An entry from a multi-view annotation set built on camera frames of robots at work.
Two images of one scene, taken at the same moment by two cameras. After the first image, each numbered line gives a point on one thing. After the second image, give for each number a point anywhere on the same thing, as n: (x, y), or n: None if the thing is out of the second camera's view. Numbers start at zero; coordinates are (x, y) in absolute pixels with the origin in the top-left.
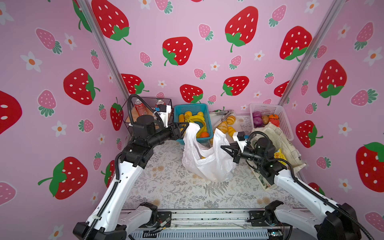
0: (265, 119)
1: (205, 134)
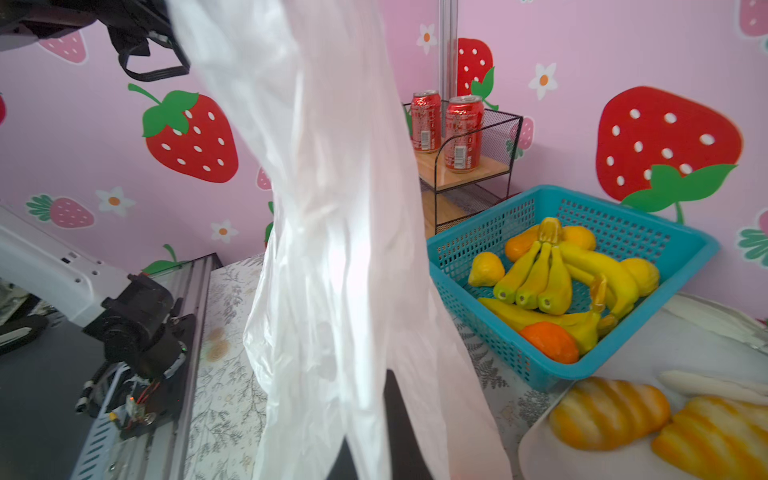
0: None
1: (556, 341)
